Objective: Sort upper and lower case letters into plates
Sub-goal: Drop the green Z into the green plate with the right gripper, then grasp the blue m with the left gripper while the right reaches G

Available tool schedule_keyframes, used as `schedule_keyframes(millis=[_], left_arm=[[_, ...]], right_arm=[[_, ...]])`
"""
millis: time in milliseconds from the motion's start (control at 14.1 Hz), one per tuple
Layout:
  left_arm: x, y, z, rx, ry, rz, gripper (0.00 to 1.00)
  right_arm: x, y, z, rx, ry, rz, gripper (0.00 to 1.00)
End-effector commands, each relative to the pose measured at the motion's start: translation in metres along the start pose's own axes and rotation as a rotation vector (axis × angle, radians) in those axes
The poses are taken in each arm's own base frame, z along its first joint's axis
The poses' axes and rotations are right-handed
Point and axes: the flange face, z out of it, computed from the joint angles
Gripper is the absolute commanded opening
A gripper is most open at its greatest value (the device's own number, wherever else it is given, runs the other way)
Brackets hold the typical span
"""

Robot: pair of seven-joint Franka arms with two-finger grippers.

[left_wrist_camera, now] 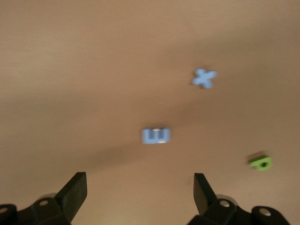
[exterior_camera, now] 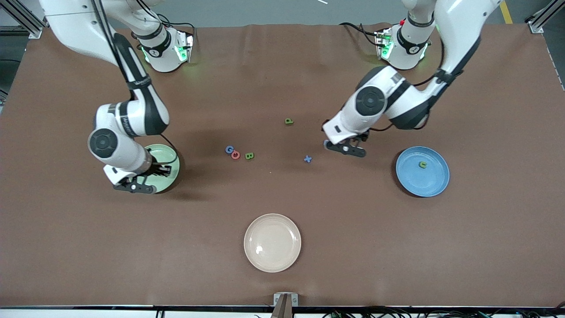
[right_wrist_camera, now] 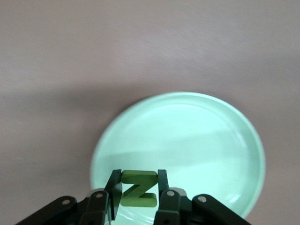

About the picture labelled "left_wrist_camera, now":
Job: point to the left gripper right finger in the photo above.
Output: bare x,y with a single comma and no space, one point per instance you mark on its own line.
211,206

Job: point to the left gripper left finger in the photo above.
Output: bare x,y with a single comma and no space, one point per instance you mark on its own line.
70,199

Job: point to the green letter p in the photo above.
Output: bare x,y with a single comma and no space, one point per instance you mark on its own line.
256,162

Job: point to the blue letter m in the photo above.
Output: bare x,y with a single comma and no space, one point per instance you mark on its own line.
146,137

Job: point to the blue letter x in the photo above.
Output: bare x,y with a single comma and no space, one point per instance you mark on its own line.
203,78

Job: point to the brown table cover mat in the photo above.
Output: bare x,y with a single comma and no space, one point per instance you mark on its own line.
70,70

